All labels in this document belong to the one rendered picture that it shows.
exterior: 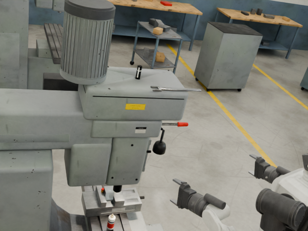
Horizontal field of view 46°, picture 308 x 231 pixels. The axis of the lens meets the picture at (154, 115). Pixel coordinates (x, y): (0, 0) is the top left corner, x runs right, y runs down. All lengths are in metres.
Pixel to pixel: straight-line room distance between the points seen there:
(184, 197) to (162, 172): 2.55
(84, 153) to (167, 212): 2.16
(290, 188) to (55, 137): 0.99
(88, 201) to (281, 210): 1.25
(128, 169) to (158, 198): 2.06
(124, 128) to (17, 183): 0.51
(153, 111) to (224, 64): 4.75
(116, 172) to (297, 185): 0.85
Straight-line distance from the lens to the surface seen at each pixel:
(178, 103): 1.65
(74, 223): 2.30
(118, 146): 1.73
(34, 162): 1.61
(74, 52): 1.49
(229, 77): 6.51
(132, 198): 2.32
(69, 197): 3.72
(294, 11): 10.44
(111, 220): 2.16
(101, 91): 1.52
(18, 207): 1.72
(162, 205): 3.80
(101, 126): 1.62
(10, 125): 1.60
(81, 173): 1.77
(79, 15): 1.43
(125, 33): 7.85
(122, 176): 1.85
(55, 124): 1.60
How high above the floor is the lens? 2.56
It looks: 29 degrees down
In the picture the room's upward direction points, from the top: 12 degrees clockwise
